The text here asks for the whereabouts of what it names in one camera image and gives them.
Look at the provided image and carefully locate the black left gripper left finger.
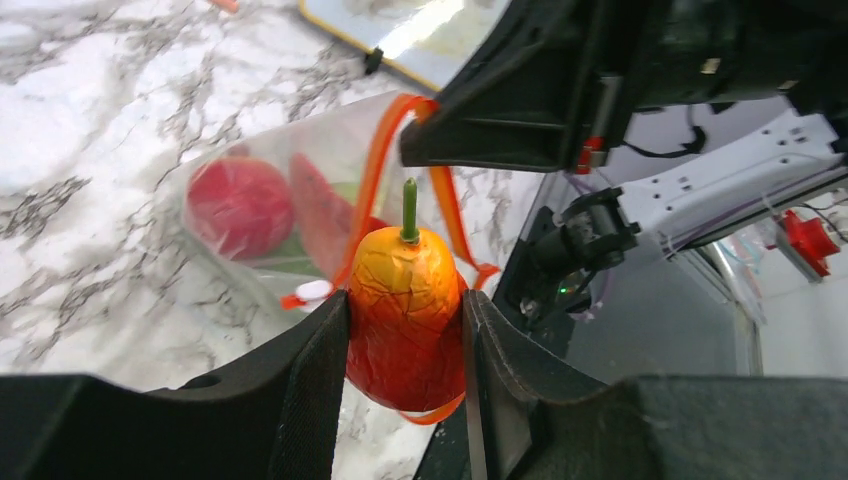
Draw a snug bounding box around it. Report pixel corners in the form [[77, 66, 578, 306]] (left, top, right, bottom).
[[1, 292, 349, 479]]

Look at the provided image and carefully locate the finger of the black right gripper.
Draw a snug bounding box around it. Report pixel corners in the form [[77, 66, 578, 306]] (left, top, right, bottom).
[[399, 1, 614, 172]]

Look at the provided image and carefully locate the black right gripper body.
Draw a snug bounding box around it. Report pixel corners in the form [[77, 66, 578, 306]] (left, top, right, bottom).
[[576, 1, 847, 174]]

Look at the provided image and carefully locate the red apple toy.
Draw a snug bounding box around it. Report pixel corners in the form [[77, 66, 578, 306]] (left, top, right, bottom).
[[184, 156, 295, 260]]

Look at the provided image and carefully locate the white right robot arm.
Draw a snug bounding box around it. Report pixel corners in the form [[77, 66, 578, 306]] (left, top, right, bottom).
[[399, 1, 847, 327]]

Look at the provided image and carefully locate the wood framed white board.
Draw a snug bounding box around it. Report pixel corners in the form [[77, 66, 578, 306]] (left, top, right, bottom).
[[298, 0, 509, 90]]

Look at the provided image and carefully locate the clear zip bag orange zipper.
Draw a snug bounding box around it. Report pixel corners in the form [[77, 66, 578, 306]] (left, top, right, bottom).
[[180, 92, 498, 425]]

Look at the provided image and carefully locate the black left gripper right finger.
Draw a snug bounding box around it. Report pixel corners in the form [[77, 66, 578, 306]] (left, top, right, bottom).
[[462, 290, 847, 479]]

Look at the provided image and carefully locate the watermelon slice toy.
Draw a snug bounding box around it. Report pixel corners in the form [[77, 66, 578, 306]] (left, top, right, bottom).
[[289, 153, 354, 278]]

